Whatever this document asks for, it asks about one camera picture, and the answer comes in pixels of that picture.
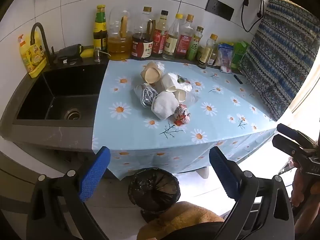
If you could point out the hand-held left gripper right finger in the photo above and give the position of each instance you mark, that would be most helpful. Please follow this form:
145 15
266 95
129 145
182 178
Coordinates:
225 175

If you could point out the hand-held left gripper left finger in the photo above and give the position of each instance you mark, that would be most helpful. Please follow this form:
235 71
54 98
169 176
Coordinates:
95 172

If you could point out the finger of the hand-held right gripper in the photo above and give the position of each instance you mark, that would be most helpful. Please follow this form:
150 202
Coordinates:
290 132
287 148

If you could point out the bin with black bag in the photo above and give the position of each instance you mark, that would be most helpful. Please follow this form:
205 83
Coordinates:
153 192

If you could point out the red white wrapper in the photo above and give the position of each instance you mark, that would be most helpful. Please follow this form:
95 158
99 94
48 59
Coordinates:
181 115

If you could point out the person's right forearm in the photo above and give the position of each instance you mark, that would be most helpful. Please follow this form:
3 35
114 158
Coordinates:
307 222

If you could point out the person's right hand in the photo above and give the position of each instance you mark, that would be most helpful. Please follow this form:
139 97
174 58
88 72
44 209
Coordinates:
301 187

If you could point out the white support leg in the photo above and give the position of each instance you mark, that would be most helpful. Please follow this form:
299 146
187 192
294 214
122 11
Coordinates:
203 172

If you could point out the sink drain strainer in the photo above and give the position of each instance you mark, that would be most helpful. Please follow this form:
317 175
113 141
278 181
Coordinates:
72 114

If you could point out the person's leg in fleece pants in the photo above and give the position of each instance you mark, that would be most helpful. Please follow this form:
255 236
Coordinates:
180 220

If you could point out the blue daisy tablecloth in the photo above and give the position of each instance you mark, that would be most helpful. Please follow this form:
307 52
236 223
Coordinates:
155 142

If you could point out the black pen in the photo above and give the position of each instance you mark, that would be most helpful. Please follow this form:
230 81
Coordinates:
238 79

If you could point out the blue patterned cloth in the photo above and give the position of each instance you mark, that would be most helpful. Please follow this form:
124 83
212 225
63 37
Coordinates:
280 55

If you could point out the grey kitchen cabinet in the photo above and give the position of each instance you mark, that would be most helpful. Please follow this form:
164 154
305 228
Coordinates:
15 180

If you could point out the clear plastic wrap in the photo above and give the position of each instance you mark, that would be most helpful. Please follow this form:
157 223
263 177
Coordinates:
193 98

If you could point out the black kitchen sink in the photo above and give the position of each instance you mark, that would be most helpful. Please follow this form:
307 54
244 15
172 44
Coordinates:
62 92

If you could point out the small white paper cup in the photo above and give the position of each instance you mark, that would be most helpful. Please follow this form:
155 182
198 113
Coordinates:
180 95

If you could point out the silver foil wrapper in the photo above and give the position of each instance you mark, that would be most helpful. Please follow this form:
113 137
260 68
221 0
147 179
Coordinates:
145 95

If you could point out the green packet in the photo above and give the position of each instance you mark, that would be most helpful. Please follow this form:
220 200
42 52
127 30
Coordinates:
238 53

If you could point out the white blue plastic bag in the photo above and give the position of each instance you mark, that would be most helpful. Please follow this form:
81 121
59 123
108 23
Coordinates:
225 57

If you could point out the silver green snack wrapper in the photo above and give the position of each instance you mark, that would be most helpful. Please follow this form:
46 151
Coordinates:
184 83

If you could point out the crumpled white paper cup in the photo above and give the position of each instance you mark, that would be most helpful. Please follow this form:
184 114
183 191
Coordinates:
170 81

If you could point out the tan paper cup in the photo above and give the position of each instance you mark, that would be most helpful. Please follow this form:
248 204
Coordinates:
150 73

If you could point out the oil bottle yellow cap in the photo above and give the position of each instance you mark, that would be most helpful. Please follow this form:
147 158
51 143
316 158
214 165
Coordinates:
206 53

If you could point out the metal soap dispenser pump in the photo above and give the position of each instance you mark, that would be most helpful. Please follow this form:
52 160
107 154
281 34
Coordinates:
97 55

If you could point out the yellow sponge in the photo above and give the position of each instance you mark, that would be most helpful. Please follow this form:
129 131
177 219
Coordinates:
87 51

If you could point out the small green label bottle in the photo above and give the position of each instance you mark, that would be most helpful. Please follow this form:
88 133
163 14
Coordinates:
193 48

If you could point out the large cooking oil jug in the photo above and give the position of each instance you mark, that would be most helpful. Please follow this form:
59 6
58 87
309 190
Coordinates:
120 45

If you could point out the yellow dish soap bottle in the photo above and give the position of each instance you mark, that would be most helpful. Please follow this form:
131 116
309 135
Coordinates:
31 55

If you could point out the dark sauce jug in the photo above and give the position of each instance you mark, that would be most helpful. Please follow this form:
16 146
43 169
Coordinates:
142 45

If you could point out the clear bottle red label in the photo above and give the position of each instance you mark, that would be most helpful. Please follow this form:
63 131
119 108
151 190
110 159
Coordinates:
184 42

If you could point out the green sauce bottle yellow label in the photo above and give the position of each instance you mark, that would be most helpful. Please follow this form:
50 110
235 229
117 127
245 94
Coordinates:
100 30

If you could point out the clear bottle beige label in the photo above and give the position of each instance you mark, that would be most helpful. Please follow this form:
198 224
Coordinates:
171 42

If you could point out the black faucet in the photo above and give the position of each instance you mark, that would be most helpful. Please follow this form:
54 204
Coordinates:
42 33

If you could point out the red label bottle black cap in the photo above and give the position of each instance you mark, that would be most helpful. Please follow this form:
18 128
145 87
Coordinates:
160 37

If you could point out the black wall socket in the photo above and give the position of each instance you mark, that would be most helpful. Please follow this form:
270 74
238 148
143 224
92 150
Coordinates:
220 8

